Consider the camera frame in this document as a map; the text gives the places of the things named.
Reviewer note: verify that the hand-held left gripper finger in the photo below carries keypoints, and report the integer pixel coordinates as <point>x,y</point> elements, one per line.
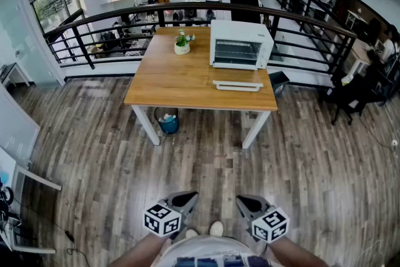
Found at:
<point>190,205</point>
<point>181,197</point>

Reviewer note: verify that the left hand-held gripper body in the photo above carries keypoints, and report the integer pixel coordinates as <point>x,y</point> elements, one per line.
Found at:
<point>162,220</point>

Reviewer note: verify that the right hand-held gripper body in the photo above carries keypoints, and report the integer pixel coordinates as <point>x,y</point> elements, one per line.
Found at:
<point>270,225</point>

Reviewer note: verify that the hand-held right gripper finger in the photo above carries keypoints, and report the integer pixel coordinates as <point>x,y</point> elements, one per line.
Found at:
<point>254,203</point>
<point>245,210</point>

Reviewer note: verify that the person's right forearm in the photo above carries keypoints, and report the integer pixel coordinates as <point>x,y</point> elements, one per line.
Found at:
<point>297,254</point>

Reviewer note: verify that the person's left forearm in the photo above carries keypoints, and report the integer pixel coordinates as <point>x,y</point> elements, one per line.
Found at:
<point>140,253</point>

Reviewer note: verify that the white toaster oven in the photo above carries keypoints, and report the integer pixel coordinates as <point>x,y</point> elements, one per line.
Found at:
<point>237,28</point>

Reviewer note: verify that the person's cream right shoe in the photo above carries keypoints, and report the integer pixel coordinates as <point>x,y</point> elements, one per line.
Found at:
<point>216,229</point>

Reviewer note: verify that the person's white printed shirt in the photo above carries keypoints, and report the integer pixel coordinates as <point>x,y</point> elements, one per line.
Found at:
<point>215,250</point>

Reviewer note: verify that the white table leg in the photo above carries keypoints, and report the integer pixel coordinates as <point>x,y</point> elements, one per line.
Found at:
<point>254,131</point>
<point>147,125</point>

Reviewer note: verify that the waste bin with blue bag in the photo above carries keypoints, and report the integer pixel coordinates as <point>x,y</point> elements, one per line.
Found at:
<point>168,125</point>

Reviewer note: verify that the dark grey storage bin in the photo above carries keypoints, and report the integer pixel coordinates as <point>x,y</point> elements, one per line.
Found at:
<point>279,82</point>

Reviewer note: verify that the black office chair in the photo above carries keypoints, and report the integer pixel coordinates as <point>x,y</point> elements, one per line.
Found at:
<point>350,100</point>

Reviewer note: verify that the white power plug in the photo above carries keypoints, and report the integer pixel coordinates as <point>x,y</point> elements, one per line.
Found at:
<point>394,143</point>

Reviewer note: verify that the white pot with green plant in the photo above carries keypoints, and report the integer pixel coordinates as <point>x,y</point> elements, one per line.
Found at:
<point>182,48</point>

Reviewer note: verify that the pale yellow white bundle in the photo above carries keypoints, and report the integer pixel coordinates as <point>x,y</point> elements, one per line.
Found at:
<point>349,79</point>

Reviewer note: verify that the brown cardboard box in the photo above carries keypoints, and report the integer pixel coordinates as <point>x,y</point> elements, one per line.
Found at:
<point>97,51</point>

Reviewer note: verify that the white cabinet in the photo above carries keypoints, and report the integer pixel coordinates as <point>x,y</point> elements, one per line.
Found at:
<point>15,131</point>

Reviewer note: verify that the black metal railing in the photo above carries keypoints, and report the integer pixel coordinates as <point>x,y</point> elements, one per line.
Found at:
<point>161,18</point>

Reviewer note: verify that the large glass window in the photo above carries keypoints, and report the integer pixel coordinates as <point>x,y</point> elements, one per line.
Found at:
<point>50,9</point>

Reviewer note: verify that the frosted glass door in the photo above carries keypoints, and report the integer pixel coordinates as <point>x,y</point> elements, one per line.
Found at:
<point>18,34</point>

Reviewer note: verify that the white desk frame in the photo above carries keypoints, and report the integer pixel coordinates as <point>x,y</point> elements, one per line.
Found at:
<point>37,178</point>

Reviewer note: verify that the wooden desk with white frame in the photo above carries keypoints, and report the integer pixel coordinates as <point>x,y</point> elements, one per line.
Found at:
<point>359,51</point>

